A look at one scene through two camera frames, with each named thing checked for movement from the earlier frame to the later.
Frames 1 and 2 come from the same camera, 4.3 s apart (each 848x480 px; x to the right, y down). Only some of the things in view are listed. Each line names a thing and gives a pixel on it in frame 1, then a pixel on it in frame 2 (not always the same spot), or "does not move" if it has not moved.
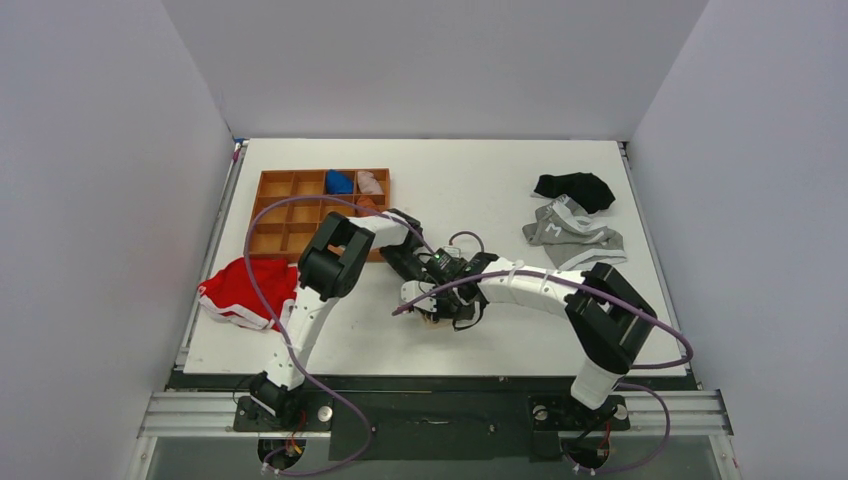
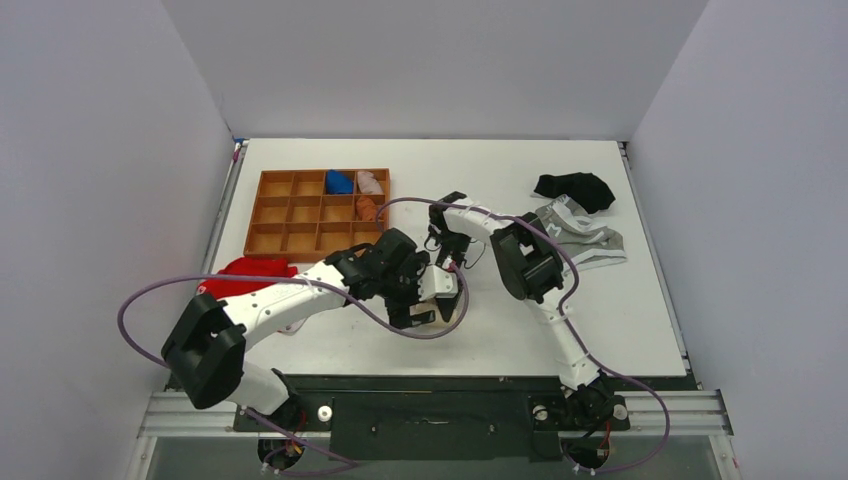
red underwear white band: (230, 291) does not move
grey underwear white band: (573, 239) does not move
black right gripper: (465, 312) to (448, 236)
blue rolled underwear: (338, 183) does not move
